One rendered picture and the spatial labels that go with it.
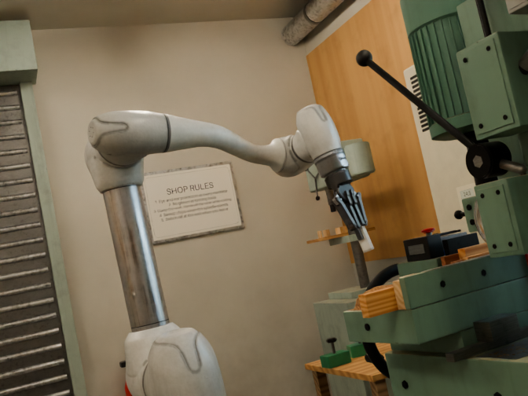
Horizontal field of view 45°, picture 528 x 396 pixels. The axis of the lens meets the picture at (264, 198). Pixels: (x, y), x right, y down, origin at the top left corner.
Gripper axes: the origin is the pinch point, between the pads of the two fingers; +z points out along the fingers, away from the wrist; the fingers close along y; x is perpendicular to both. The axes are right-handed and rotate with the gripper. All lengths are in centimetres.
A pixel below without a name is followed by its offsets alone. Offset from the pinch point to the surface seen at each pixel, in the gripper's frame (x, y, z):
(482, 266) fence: -47, -41, 15
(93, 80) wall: 201, 98, -166
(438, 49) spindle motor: -54, -35, -26
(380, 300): -36, -59, 14
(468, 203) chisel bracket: -45, -30, 3
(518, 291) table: -48, -34, 22
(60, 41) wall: 203, 85, -195
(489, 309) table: -45, -42, 23
